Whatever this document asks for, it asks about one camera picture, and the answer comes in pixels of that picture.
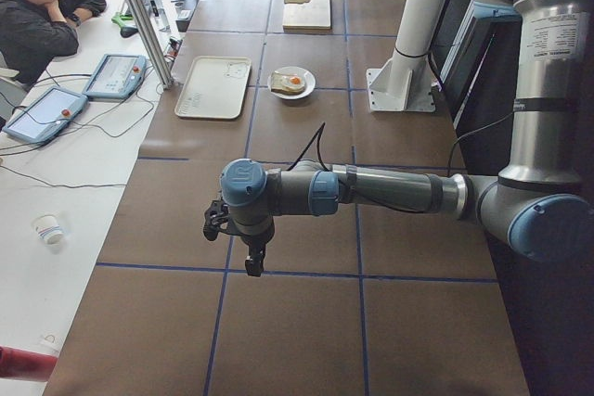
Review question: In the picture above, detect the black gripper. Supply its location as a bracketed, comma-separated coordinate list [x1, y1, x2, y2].
[245, 241, 266, 277]

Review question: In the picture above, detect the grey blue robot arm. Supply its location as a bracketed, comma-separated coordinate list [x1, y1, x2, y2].
[203, 0, 593, 276]

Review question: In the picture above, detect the white round plate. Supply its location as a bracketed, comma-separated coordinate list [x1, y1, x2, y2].
[267, 66, 316, 100]

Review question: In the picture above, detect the light wooden cutting board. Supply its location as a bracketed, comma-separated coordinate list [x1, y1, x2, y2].
[282, 0, 332, 31]

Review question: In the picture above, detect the toast with fried egg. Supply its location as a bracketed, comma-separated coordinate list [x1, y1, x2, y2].
[270, 71, 306, 96]

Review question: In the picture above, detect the cream bear serving tray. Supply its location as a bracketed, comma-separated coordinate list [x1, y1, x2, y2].
[174, 56, 252, 121]

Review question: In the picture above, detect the white pole with base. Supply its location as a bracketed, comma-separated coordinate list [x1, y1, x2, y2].
[367, 0, 446, 113]

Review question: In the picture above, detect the green black tool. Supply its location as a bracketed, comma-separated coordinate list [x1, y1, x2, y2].
[111, 12, 138, 38]

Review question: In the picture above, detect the white paper cup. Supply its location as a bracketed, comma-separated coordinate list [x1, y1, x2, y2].
[32, 214, 64, 245]

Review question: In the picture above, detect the far teach pendant tablet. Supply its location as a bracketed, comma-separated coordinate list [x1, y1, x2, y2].
[83, 54, 148, 102]

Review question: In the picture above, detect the teach pendant tablet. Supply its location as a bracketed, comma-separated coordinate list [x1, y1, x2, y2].
[83, 54, 148, 102]
[2, 86, 88, 145]

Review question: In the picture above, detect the near teach pendant tablet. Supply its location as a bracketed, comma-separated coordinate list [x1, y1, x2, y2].
[2, 86, 88, 145]

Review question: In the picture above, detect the red cylinder object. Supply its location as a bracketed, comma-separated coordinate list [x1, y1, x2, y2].
[1, 346, 58, 382]

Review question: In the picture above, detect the person in black jacket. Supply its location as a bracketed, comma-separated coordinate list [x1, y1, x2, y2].
[1, 0, 107, 85]

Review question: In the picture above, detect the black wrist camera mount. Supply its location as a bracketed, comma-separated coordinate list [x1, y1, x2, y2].
[202, 199, 230, 242]

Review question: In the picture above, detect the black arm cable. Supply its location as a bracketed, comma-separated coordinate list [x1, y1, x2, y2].
[287, 121, 516, 214]

